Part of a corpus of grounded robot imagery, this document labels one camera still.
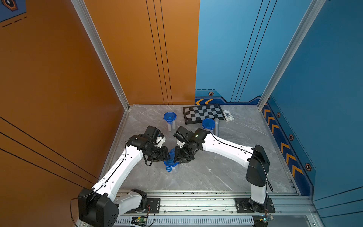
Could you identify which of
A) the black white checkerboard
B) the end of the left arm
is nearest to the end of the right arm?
the end of the left arm

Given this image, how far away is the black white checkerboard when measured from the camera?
3.61ft

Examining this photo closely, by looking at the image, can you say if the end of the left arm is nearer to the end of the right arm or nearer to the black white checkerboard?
the end of the right arm
